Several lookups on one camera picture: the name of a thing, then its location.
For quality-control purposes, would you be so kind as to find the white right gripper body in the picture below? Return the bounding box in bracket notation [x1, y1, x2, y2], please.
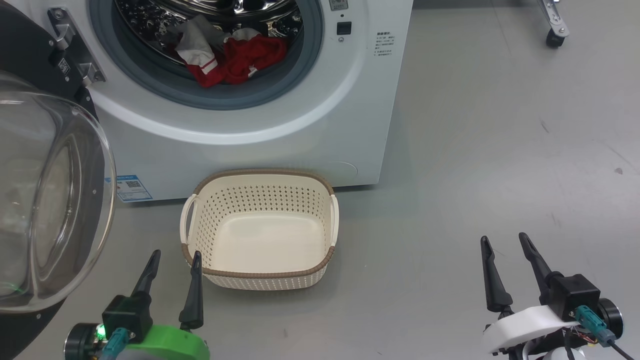
[482, 305, 581, 356]

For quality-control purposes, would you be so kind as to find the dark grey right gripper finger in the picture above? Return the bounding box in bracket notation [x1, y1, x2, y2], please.
[480, 236, 514, 313]
[518, 232, 556, 306]

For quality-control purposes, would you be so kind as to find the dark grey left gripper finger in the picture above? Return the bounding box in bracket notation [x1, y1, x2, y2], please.
[179, 251, 205, 331]
[131, 250, 162, 297]

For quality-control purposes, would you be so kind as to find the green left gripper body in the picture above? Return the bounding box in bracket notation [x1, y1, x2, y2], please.
[107, 325, 211, 360]

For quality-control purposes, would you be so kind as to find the black round glass washer door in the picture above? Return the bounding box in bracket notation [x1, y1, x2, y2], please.
[0, 2, 118, 360]

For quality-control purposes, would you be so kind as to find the red and white jersey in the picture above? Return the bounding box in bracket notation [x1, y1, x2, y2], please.
[175, 15, 288, 89]

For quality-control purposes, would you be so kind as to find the cream basket with brown rim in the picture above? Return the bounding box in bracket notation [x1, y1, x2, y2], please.
[180, 168, 340, 291]

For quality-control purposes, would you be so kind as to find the white front-load washing machine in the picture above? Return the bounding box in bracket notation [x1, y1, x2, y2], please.
[7, 0, 415, 203]

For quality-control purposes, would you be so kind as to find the silver metal door hinge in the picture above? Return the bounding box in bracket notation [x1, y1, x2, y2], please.
[47, 7, 107, 87]

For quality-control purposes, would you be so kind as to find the perforated steel washer drum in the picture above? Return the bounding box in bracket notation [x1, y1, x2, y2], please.
[114, 0, 304, 66]

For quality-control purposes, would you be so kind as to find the blue energy label sticker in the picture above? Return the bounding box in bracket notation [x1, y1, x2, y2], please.
[115, 174, 153, 203]

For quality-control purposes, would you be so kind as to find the round filter cover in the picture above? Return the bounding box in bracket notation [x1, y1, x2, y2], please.
[330, 161, 359, 177]

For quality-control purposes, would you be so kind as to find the silver metal cabinet leg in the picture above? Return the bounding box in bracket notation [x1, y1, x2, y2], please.
[537, 0, 571, 40]

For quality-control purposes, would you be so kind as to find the small printed text label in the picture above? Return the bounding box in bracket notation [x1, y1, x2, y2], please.
[376, 31, 396, 57]

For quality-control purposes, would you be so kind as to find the teal plug left gripper cable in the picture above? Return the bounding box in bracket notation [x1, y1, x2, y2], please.
[100, 327, 130, 360]

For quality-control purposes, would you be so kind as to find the teal plug gripper cable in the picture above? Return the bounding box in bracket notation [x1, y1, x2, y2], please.
[100, 327, 130, 360]
[574, 306, 640, 360]

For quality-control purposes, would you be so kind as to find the teal plug right gripper cable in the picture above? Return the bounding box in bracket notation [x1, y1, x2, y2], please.
[574, 306, 640, 360]

